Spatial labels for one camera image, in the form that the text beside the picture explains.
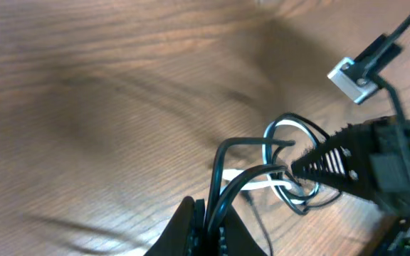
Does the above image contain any black usb cable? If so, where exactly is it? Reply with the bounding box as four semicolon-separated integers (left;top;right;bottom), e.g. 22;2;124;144
203;112;343;256

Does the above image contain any white usb cable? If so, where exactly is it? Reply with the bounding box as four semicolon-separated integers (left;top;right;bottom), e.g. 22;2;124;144
220;118;321;206

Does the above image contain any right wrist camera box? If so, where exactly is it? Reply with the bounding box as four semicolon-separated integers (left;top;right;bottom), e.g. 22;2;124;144
327;57;379;105

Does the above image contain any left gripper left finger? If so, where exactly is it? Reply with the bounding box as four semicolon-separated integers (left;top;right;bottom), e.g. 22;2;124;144
144;196;205;256

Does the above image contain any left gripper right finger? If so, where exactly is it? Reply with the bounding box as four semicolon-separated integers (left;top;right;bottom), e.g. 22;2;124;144
218;207;267;256

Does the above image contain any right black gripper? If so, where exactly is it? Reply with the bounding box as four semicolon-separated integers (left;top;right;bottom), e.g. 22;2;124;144
291;116;410;216

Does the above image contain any right camera black cable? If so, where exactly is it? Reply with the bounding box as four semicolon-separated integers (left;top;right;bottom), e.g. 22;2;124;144
361;0;410;79

